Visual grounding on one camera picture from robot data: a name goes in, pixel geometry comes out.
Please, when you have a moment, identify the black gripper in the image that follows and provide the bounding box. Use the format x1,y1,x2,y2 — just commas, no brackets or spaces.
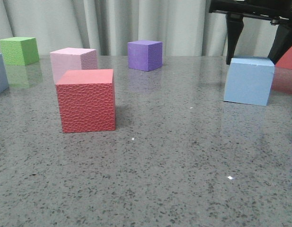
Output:
209,0,292,65

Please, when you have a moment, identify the light blue foam cube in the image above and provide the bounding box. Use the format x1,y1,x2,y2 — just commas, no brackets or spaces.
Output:
224,56,275,106

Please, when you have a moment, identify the red foam cube right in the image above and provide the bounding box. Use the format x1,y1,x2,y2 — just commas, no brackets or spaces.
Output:
276,47,292,70

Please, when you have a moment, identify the grey curtain backdrop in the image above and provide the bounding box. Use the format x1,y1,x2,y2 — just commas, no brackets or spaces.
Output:
0,0,292,57

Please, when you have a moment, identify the purple foam cube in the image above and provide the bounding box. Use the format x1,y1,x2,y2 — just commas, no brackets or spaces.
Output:
127,40,163,71

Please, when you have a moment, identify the red textured foam cube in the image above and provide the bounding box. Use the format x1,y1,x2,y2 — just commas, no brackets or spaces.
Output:
55,69,116,133

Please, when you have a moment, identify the pink foam cube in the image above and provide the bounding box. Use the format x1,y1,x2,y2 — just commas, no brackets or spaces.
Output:
50,47,97,84

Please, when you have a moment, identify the green foam cube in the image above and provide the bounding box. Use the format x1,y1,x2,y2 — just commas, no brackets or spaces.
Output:
0,37,39,66

